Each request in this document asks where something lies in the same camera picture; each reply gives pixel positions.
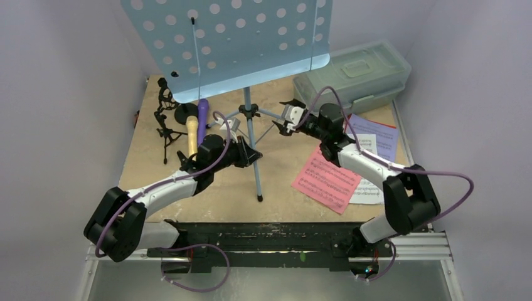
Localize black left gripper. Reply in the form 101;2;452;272
210;135;262;173

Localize purple toy microphone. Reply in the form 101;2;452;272
197;98;210;145

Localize red folder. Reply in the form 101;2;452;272
373;121;396;129

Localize pink sheet music page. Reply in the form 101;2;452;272
292;147;362;214

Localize black tripod microphone stand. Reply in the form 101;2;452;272
154;85;188;166

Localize lavender sheet music page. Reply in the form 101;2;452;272
344;114;399;162

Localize light blue music stand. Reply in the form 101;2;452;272
120;0;334;203

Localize black round-base microphone stand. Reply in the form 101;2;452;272
156;77;199;125

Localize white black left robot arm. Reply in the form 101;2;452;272
83;134;263;262

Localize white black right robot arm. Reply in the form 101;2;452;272
276;100;441;255

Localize black pliers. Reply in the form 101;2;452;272
176;150;191;168

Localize translucent green storage box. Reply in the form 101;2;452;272
292;40;412;114

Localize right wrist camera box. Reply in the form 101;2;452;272
281;105;306;132

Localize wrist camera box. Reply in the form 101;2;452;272
281;105;306;132
216;117;241;141

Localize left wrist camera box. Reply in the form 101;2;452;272
216;117;241;141

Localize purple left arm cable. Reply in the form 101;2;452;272
94;110;233;259

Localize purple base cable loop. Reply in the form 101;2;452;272
159;243;231;293

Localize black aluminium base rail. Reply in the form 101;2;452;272
85;222;454;275

